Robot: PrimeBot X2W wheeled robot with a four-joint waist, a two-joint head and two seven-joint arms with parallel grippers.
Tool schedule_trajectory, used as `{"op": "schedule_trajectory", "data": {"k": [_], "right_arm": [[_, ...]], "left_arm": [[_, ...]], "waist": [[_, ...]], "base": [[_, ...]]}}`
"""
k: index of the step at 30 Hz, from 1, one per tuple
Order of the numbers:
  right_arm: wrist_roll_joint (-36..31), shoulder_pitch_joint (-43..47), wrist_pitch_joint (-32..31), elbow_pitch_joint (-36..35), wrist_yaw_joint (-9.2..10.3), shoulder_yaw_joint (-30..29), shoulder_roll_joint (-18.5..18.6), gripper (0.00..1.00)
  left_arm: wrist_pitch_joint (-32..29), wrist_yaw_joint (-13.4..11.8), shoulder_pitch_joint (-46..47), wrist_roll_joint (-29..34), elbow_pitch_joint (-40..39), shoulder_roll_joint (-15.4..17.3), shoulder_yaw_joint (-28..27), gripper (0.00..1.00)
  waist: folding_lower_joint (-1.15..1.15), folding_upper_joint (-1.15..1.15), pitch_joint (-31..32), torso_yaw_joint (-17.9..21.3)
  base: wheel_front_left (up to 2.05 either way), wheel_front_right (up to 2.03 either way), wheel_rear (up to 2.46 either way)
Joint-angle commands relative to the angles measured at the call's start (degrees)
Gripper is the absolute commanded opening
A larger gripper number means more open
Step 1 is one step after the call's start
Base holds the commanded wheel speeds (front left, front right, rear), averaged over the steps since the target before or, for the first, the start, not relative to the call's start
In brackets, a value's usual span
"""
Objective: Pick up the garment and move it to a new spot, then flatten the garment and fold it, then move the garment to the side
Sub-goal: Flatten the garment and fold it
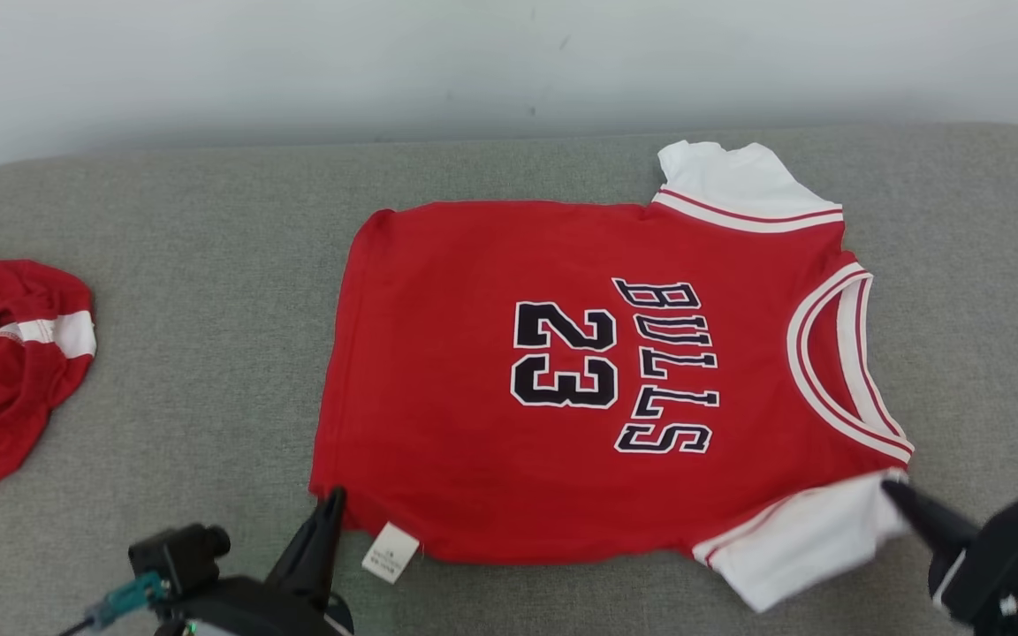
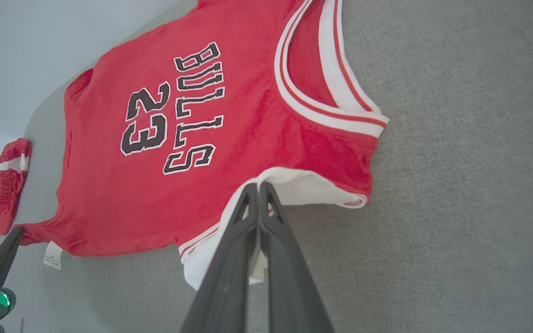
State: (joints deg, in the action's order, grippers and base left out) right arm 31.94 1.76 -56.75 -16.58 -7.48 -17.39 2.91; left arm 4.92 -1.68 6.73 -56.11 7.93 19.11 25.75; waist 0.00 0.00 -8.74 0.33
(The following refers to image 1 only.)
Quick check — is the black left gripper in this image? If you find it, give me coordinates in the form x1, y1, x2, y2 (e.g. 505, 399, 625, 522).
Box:
154, 486, 356, 636

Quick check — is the grey fabric sofa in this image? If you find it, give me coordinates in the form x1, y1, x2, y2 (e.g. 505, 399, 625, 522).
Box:
0, 122, 1018, 636

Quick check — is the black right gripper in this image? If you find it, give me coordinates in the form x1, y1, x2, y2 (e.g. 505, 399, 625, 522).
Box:
880, 477, 1018, 630

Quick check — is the teal left camera cable connector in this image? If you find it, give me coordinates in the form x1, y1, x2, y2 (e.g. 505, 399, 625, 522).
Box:
83, 572, 167, 630

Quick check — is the red Bulls 23 jersey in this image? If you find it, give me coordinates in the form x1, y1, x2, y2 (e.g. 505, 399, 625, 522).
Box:
308, 140, 916, 614

